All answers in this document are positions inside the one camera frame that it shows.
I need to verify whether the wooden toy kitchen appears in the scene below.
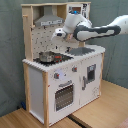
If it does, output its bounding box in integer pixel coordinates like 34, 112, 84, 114
22, 2, 105, 127

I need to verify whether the right red oven knob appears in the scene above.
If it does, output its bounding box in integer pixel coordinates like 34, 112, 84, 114
72, 66, 77, 72

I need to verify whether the toy dishwasher door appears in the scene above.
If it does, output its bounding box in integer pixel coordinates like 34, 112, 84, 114
82, 64, 96, 90

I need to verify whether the grey range hood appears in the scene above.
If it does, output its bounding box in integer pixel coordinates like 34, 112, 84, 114
35, 6, 63, 27

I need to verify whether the black toy stovetop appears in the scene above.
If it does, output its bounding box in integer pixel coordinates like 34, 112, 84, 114
34, 52, 71, 66

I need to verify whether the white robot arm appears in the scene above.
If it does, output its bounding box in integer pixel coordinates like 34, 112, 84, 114
52, 11, 128, 42

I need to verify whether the grey toy sink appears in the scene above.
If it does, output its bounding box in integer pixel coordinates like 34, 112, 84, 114
69, 47, 94, 56

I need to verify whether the small metal pot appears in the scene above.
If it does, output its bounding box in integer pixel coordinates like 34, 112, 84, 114
39, 51, 55, 62

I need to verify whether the left red oven knob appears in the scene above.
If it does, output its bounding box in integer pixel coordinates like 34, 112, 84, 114
54, 73, 60, 79

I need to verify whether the toy oven door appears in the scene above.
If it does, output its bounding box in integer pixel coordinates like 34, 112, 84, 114
55, 83, 74, 111

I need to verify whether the red oven knob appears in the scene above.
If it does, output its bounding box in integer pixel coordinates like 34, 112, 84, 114
54, 73, 60, 79
72, 66, 77, 72

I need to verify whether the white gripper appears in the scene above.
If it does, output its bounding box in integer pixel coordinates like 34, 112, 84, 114
51, 28, 67, 41

